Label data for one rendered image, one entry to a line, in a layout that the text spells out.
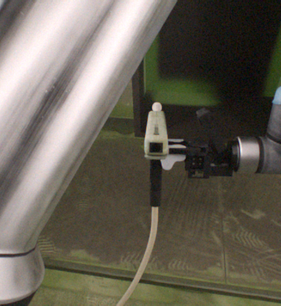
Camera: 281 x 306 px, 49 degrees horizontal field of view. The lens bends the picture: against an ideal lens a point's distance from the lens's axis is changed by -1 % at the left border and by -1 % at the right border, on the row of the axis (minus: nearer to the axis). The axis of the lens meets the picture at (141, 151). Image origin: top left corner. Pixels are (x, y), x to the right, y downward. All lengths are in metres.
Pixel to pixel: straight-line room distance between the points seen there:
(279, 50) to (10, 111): 1.33
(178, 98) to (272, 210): 0.70
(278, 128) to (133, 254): 0.82
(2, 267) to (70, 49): 0.14
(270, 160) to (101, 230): 0.87
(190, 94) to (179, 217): 0.58
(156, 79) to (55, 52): 1.30
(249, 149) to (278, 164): 0.08
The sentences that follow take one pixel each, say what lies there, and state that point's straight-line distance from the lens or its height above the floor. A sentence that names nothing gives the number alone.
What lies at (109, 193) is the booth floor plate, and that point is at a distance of 1.61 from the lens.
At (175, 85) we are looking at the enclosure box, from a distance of 1.49.
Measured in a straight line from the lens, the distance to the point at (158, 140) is 0.63.
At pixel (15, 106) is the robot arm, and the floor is 0.99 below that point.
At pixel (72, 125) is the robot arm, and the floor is 0.97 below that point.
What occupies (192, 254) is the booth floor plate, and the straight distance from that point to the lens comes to 1.34.
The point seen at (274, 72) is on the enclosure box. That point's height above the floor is 0.65.
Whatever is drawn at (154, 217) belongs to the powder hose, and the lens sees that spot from 0.82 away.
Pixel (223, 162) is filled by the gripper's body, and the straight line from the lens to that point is 0.78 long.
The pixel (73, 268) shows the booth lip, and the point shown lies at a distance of 1.32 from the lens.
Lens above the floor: 1.06
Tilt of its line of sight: 32 degrees down
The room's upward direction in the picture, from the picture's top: straight up
